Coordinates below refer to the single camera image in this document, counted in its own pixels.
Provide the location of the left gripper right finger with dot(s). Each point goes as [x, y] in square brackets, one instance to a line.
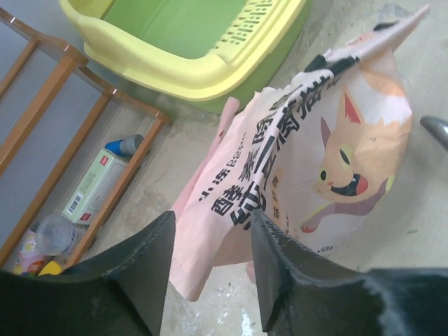
[291, 282]

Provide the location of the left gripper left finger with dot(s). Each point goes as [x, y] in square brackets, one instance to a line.
[122, 290]

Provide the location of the pink cat litter bag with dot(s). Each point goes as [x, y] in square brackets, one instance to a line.
[315, 157]

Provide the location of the silver metal scoop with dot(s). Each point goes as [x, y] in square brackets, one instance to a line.
[438, 129]

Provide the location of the pale green long box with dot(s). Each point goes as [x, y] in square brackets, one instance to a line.
[94, 188]

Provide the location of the yellow green litter box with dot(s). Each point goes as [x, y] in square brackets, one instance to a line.
[199, 52]

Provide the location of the yellow small block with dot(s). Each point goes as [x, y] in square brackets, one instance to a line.
[52, 268]

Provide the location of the clear plastic cup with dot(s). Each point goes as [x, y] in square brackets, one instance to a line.
[57, 236]

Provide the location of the pink small package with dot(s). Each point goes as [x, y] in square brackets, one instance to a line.
[30, 261]

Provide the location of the blue grey bottle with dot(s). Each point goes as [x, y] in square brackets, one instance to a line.
[125, 147]

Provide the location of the brown wooden shelf rack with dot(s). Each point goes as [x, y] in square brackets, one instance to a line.
[56, 115]

